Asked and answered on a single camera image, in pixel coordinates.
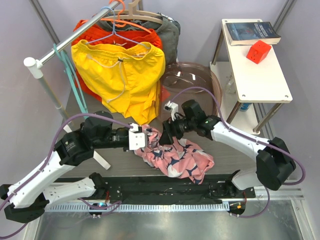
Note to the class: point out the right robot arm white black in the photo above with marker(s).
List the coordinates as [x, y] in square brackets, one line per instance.
[273, 165]

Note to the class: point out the transparent brown plastic basin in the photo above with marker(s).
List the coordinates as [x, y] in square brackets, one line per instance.
[183, 75]

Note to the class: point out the perforated metal cable rail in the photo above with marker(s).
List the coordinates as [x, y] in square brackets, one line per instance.
[78, 206]

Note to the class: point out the white two-tier shelf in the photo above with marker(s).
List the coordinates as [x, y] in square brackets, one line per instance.
[263, 85]

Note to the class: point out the silver clothes rack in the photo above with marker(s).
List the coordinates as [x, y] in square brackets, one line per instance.
[35, 65]

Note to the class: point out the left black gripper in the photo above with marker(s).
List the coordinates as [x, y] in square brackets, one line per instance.
[127, 130]

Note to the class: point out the grey garment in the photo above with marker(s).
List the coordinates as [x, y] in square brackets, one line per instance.
[168, 31]

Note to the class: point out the blue wire hanger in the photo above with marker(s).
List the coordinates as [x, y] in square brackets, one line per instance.
[114, 33]

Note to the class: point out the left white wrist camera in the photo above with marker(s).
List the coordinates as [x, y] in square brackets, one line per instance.
[136, 137]

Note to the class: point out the beige wooden hanger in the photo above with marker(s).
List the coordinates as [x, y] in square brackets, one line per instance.
[133, 12]

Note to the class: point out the dark blue book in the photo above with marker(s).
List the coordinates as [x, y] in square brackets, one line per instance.
[248, 33]

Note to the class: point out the red cube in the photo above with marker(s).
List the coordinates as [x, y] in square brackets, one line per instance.
[258, 51]

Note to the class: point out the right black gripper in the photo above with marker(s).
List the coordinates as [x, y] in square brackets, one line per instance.
[174, 127]

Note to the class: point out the teal plastic hanger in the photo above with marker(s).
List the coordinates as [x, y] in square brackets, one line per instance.
[73, 79]

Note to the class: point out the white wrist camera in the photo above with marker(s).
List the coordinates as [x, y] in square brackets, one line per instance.
[173, 108]
[136, 137]

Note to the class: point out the orange plastic hanger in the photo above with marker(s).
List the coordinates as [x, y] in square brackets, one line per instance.
[122, 23]

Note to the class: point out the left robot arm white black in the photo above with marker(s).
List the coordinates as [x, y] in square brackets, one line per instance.
[30, 197]

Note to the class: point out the yellow shorts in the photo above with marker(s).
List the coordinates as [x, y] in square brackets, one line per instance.
[126, 79]

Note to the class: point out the pink whale print shorts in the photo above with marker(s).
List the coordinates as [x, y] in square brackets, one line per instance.
[182, 159]

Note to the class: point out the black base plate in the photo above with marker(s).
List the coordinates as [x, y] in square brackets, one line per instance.
[162, 190]

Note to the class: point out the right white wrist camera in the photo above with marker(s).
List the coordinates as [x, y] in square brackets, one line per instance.
[173, 108]

